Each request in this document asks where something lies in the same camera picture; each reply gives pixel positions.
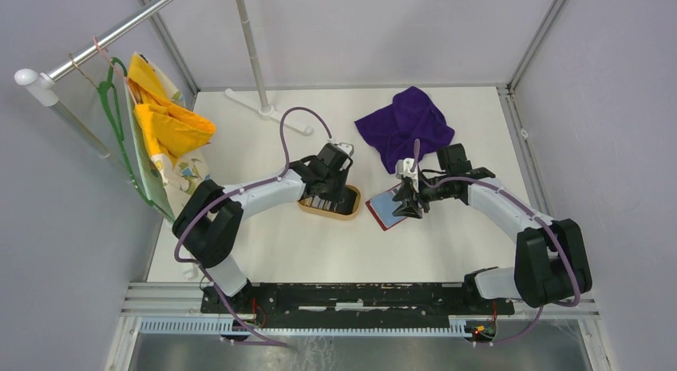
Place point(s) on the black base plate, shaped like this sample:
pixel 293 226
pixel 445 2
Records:
pixel 354 306

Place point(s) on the yellow cloth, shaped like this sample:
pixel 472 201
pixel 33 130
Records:
pixel 168 129

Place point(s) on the green clothes hanger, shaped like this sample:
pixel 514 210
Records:
pixel 149 183

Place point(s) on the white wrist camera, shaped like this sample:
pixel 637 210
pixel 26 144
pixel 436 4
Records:
pixel 407 168
pixel 347 148

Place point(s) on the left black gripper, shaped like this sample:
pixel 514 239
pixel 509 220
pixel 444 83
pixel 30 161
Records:
pixel 338 195

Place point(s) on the cards in tray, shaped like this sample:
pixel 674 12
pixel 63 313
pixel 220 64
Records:
pixel 321 204

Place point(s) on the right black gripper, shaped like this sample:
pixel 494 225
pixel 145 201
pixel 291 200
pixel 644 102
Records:
pixel 406 209

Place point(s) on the purple cloth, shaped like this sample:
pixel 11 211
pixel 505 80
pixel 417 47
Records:
pixel 411 116

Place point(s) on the patterned cream cloth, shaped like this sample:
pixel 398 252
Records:
pixel 179 181

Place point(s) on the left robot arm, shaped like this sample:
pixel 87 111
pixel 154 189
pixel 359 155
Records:
pixel 209 224

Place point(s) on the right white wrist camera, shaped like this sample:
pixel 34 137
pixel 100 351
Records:
pixel 407 168

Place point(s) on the red leather card holder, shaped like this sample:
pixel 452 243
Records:
pixel 382 208

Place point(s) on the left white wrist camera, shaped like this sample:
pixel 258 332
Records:
pixel 347 148

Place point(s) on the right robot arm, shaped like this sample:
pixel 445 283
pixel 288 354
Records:
pixel 550 264

